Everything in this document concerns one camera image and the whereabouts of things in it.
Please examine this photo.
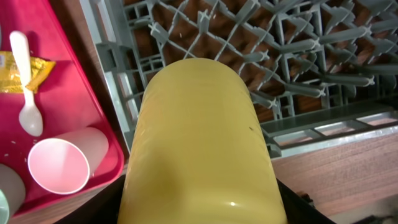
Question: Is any red serving tray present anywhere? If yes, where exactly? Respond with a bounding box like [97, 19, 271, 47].
[1, 0, 124, 216]

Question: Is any mint green bowl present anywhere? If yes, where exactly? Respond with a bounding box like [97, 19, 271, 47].
[1, 164, 26, 224]

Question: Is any pink plastic cup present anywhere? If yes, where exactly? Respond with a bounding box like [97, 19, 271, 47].
[27, 127, 109, 195]

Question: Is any white plastic spoon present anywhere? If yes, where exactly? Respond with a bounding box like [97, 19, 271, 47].
[9, 30, 43, 137]

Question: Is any yellow snack wrapper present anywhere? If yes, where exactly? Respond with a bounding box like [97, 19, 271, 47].
[1, 51, 56, 94]

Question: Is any grey dishwasher rack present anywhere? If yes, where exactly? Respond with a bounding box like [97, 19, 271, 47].
[80, 0, 397, 159]

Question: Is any yellow plastic cup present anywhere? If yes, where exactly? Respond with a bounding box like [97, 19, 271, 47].
[118, 58, 288, 223]

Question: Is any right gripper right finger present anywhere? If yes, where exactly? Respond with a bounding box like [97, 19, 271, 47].
[277, 179, 335, 224]

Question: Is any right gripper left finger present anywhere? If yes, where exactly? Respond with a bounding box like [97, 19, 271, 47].
[55, 175, 126, 224]

